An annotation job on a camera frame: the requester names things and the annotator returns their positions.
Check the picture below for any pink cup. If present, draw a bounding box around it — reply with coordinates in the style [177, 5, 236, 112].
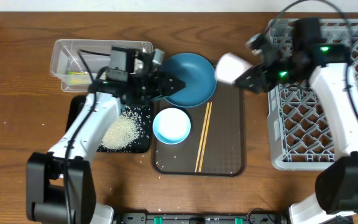
[215, 53, 253, 85]

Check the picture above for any dark blue plate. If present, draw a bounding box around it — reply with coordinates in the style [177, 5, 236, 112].
[161, 53, 217, 108]

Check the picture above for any light blue bowl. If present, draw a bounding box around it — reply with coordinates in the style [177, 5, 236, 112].
[152, 108, 191, 145]

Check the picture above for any white rice pile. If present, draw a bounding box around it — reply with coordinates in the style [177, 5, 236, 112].
[101, 115, 137, 146]

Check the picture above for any yellow green snack wrapper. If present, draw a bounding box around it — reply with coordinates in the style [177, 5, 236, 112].
[68, 72, 91, 85]

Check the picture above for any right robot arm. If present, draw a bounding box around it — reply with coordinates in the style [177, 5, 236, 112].
[218, 35, 358, 223]

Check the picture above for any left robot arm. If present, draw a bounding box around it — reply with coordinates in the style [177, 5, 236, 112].
[26, 70, 186, 224]

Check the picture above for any grey dishwasher rack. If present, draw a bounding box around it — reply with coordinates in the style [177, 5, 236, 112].
[267, 19, 358, 171]

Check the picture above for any black tray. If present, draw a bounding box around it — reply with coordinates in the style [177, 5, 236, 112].
[98, 105, 153, 153]

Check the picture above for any right wooden chopstick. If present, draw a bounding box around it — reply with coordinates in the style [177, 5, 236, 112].
[197, 102, 213, 172]

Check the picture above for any wooden chopstick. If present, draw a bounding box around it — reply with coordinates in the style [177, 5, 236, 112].
[197, 102, 213, 172]
[195, 102, 210, 172]

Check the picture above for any clear plastic bin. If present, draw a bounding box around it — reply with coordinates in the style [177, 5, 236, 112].
[50, 39, 153, 92]

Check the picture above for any brown serving tray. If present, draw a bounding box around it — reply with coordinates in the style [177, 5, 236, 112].
[152, 83, 246, 177]

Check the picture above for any left wooden chopstick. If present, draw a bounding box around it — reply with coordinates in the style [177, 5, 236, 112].
[195, 102, 210, 172]

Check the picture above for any right black cable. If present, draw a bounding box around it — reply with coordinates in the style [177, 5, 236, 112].
[265, 0, 358, 156]

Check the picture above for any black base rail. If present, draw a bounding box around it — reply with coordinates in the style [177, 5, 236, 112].
[112, 210, 289, 224]

